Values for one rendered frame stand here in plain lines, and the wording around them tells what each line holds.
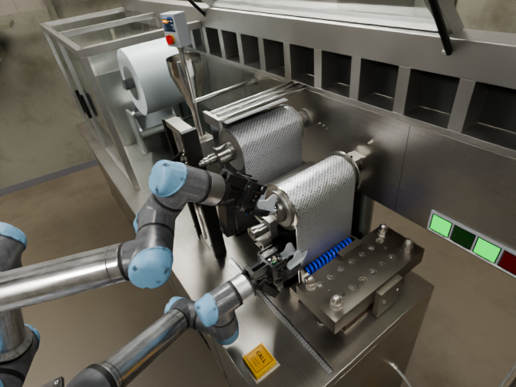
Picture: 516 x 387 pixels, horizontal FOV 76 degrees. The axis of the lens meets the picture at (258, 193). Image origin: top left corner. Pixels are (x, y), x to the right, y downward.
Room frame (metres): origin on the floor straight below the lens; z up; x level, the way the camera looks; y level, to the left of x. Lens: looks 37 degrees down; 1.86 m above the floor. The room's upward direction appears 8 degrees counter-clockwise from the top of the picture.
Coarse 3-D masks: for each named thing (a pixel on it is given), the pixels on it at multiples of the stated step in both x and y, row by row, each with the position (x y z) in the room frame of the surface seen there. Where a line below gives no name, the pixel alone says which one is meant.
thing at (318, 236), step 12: (336, 204) 0.75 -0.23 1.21; (348, 204) 0.78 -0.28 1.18; (324, 216) 0.73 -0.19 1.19; (336, 216) 0.76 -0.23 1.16; (348, 216) 0.78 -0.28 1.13; (300, 228) 0.68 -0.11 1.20; (312, 228) 0.70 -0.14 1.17; (324, 228) 0.73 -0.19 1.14; (336, 228) 0.76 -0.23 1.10; (348, 228) 0.79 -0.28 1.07; (300, 240) 0.68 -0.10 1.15; (312, 240) 0.70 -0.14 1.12; (324, 240) 0.73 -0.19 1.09; (336, 240) 0.76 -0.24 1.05; (312, 252) 0.70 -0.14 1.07; (324, 252) 0.73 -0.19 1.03
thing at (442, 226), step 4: (436, 216) 0.64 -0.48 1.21; (432, 220) 0.65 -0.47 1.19; (436, 220) 0.64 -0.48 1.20; (440, 220) 0.63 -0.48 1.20; (444, 220) 0.63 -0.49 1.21; (432, 224) 0.65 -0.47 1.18; (436, 224) 0.64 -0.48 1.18; (440, 224) 0.63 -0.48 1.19; (444, 224) 0.62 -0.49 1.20; (448, 224) 0.61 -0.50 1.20; (432, 228) 0.65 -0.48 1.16; (436, 228) 0.64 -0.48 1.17; (440, 228) 0.63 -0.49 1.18; (444, 228) 0.62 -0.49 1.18; (448, 228) 0.61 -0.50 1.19; (440, 232) 0.63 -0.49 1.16; (444, 232) 0.62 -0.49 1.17
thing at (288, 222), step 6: (348, 162) 0.83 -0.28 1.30; (354, 174) 0.80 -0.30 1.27; (270, 192) 0.74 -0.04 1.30; (276, 192) 0.72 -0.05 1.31; (282, 198) 0.70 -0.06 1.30; (288, 204) 0.69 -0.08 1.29; (288, 210) 0.68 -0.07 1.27; (288, 216) 0.68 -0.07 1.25; (282, 222) 0.71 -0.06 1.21; (288, 222) 0.68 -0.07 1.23
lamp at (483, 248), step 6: (480, 240) 0.54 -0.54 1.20; (480, 246) 0.54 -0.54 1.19; (486, 246) 0.53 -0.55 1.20; (492, 246) 0.52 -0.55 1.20; (480, 252) 0.54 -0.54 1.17; (486, 252) 0.53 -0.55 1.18; (492, 252) 0.52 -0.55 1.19; (498, 252) 0.51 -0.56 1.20; (486, 258) 0.52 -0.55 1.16; (492, 258) 0.51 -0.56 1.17
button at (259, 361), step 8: (248, 352) 0.49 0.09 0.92; (256, 352) 0.48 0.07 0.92; (264, 352) 0.48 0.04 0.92; (248, 360) 0.47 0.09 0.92; (256, 360) 0.46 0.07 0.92; (264, 360) 0.46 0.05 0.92; (272, 360) 0.46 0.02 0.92; (256, 368) 0.44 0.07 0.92; (264, 368) 0.44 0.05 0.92; (256, 376) 0.42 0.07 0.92
